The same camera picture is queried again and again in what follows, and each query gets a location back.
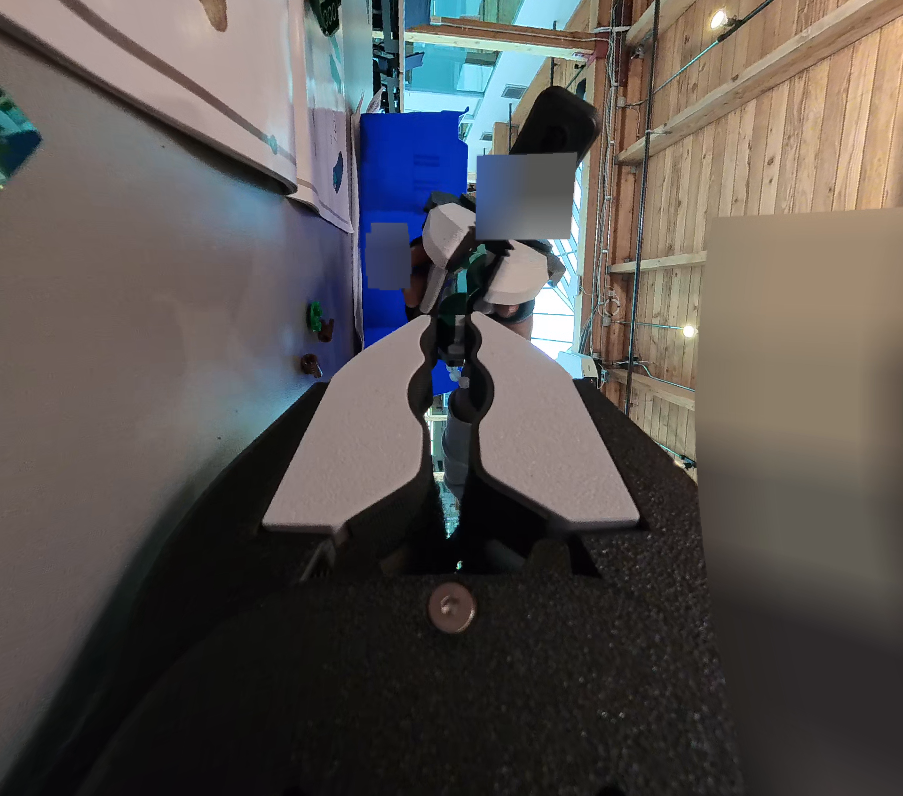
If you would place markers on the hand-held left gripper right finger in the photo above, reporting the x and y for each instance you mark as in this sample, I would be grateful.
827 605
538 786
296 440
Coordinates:
543 443

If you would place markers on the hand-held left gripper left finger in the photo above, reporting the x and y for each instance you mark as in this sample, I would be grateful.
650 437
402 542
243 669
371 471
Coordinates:
346 443

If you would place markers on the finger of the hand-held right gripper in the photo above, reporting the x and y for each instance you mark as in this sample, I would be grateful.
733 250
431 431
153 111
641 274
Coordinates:
520 274
448 235

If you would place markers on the grey desk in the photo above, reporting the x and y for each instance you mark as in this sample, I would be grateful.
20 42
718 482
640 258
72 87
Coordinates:
141 330

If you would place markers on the blue paper bag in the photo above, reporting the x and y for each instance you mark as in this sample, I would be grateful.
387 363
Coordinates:
402 175

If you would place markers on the small brown toy piece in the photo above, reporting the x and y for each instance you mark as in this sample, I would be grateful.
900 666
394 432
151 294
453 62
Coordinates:
327 331
311 365

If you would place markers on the pale wooden beam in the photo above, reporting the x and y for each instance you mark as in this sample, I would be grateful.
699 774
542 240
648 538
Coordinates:
494 37

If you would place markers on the small green toy piece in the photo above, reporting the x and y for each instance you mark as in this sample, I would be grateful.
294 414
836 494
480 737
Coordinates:
314 315

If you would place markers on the white printed paper sheet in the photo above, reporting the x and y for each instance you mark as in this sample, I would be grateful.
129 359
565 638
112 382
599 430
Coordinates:
319 125

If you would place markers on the round ceiling lamp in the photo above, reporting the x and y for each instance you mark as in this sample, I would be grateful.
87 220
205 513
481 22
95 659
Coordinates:
688 330
719 20

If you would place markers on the teal plastic item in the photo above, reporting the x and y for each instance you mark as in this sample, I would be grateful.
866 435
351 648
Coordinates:
15 136

